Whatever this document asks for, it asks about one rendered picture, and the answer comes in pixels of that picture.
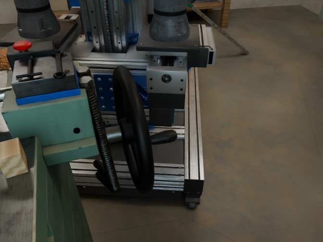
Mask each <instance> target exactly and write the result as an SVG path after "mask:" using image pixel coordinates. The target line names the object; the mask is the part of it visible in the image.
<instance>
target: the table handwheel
mask: <svg viewBox="0 0 323 242"><path fill-rule="evenodd" d="M112 88H113V97H114V104H115V111H116V117H117V122H118V125H115V126H110V127H106V128H105V131H106V135H107V139H108V140H107V141H108V143H113V142H118V141H122V145H123V149H124V154H125V158H126V161H127V165H128V168H129V171H130V174H131V177H132V180H133V183H134V185H135V187H136V189H137V190H138V192H140V193H141V194H149V193H150V192H151V191H152V189H153V186H154V160H153V152H152V145H151V139H150V134H149V128H148V123H147V119H146V115H145V111H144V107H143V104H142V100H141V97H140V94H139V91H138V88H137V85H136V83H135V81H134V78H133V76H132V74H131V73H130V71H129V70H128V69H127V68H126V67H124V66H117V67H116V68H115V69H114V71H113V74H112Z"/></svg>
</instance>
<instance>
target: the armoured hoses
mask: <svg viewBox="0 0 323 242"><path fill-rule="evenodd" d="M76 73H77V75H78V76H79V77H81V78H79V80H78V83H79V86H80V87H81V88H84V89H86V92H87V97H88V102H89V107H90V112H91V117H92V122H93V127H94V132H95V137H96V141H97V145H98V149H99V152H100V156H101V159H102V162H103V163H102V162H101V161H100V160H98V159H97V160H95V161H94V162H93V166H94V167H95V168H96V169H98V170H99V171H97V172H96V174H95V176H96V178H97V179H98V180H99V181H100V182H101V183H102V184H103V185H104V186H105V187H106V188H107V189H108V190H109V191H110V192H111V193H113V194H117V193H118V192H119V191H120V185H119V181H118V177H117V174H116V170H115V166H114V162H113V158H112V154H111V150H110V146H109V143H108V141H107V140H108V139H107V135H106V131H105V127H104V123H103V120H102V116H101V112H100V109H99V104H98V100H97V96H96V92H95V88H94V84H93V81H92V76H91V72H90V69H89V67H87V66H79V67H78V68H77V69H76Z"/></svg>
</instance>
